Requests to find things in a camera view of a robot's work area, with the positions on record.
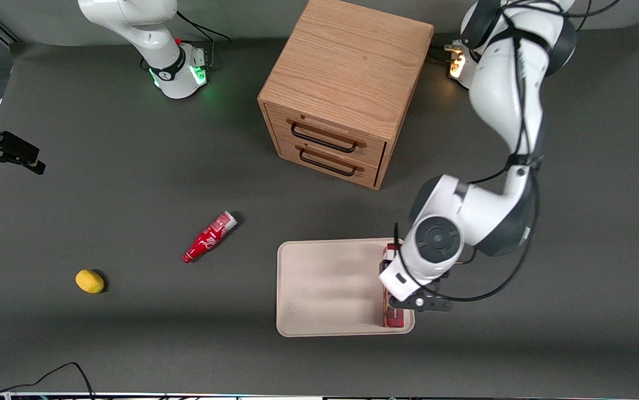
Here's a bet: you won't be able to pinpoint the black cable at table edge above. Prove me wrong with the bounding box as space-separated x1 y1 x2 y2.
0 362 96 398

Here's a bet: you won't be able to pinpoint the black cables at arm base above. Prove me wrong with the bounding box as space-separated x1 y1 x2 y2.
428 43 465 63

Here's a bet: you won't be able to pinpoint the red soda bottle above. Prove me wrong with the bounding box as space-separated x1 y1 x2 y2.
182 211 238 264

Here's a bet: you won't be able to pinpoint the yellow lemon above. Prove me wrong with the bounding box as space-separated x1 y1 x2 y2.
75 269 106 294

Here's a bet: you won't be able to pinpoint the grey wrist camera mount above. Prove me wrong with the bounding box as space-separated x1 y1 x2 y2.
388 281 454 313

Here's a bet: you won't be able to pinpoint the black cable at arm base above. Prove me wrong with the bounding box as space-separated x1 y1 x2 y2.
175 10 232 43

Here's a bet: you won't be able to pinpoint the beige rectangular tray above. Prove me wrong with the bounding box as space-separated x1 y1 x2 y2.
276 238 416 338

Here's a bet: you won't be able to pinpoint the red plaid cookie box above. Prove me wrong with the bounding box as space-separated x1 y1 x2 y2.
381 242 407 328

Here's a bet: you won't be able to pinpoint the wooden two-drawer cabinet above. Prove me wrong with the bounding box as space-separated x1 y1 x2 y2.
257 0 435 191

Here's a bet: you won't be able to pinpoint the black metal drawer handle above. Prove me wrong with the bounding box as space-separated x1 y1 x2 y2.
298 148 357 177
290 122 357 154

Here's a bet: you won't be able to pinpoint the wooden drawer front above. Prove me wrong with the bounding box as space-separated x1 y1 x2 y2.
266 103 387 168
275 136 382 187

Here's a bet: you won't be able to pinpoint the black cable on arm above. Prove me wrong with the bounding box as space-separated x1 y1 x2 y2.
394 0 626 304

